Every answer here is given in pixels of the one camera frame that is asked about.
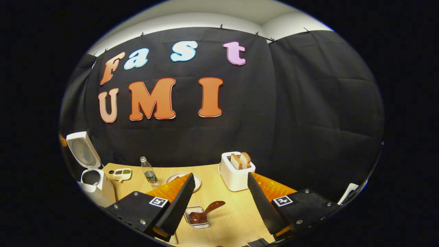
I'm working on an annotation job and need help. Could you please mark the black backdrop cloth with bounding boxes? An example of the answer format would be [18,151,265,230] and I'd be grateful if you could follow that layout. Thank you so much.
[59,27,384,203]

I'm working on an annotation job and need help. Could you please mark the wire chopstick holder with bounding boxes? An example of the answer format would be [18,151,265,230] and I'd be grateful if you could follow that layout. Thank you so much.
[184,206,212,230]

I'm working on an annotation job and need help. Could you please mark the white divided bean dish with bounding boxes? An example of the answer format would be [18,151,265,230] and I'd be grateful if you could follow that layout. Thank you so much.
[112,168,132,182]

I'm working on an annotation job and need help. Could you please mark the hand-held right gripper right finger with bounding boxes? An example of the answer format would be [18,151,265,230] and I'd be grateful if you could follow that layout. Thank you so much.
[247,172,344,241]

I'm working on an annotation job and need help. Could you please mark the white toaster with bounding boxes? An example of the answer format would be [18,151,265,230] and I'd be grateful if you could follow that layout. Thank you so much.
[219,151,256,192]

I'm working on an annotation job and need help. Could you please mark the white oval plate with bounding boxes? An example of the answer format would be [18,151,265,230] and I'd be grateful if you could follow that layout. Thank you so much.
[166,172,202,193]

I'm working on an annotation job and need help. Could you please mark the brown wooden spoon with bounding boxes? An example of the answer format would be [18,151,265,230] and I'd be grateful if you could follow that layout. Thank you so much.
[189,201,226,225]

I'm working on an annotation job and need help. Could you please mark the clear plastic water bottle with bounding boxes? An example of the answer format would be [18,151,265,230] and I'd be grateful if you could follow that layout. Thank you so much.
[140,156,161,189]

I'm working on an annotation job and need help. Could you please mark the white rice cooker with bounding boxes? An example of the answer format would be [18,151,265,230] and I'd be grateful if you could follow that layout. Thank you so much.
[66,131,117,208]

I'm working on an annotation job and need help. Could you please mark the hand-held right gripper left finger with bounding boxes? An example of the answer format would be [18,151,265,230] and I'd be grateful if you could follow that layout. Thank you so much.
[105,173,196,242]

